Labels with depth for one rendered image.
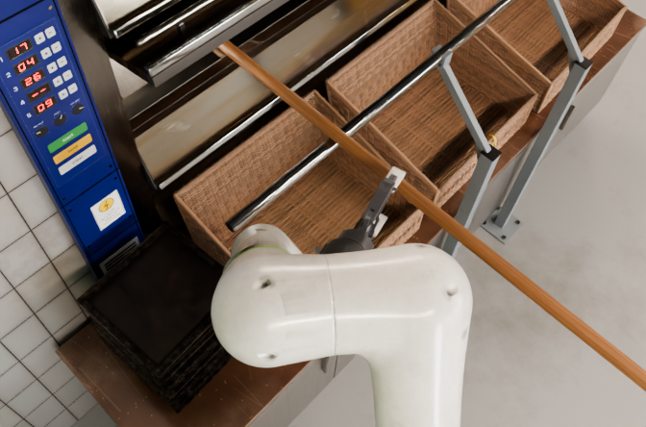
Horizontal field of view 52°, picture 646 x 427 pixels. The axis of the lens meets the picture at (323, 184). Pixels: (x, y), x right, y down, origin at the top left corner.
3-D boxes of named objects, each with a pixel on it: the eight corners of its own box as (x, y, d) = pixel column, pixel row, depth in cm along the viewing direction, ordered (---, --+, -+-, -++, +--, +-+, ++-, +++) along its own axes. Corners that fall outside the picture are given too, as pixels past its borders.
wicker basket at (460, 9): (429, 47, 252) (442, -11, 229) (509, -21, 277) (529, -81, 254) (538, 116, 235) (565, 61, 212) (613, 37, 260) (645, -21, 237)
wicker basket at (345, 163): (181, 243, 201) (167, 193, 178) (311, 140, 225) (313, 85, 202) (294, 353, 183) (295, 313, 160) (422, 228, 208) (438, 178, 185)
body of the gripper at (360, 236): (336, 232, 125) (357, 204, 131) (327, 260, 130) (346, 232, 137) (372, 250, 123) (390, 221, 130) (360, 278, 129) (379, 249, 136)
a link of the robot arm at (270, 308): (338, 376, 68) (331, 257, 67) (211, 389, 66) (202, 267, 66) (320, 331, 86) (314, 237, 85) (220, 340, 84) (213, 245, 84)
